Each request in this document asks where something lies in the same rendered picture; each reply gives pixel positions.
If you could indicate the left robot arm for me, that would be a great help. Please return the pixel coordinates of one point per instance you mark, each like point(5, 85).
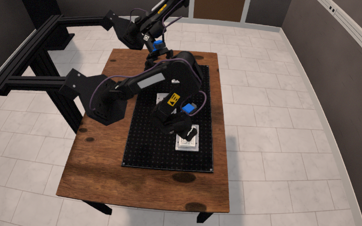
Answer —
point(146, 21)

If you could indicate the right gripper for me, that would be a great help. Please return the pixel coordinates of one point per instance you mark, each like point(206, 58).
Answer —
point(183, 134)

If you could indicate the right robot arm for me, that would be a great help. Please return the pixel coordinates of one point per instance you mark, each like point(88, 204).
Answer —
point(161, 116)

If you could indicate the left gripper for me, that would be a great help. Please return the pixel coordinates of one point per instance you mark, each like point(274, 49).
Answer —
point(154, 53)

